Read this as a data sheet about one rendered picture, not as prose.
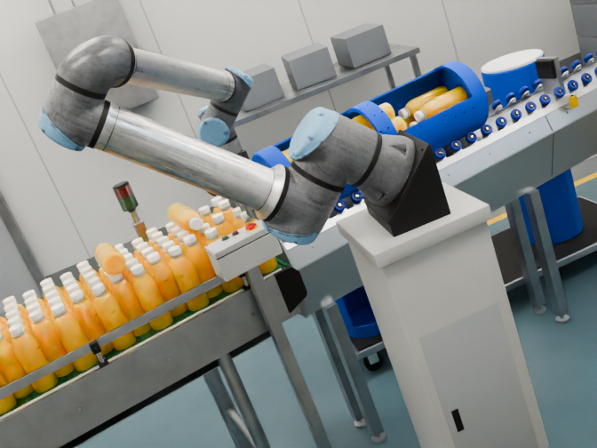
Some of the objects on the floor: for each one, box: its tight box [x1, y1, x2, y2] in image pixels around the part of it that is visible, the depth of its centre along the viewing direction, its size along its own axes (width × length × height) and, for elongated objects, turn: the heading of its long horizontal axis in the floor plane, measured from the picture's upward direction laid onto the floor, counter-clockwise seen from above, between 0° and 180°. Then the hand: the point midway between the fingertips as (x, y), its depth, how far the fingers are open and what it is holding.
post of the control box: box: [245, 266, 332, 448], centre depth 245 cm, size 4×4×100 cm
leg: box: [322, 301, 386, 444], centre depth 279 cm, size 6×6×63 cm
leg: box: [312, 308, 366, 428], centre depth 291 cm, size 6×6×63 cm
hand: (246, 213), depth 238 cm, fingers closed on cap, 4 cm apart
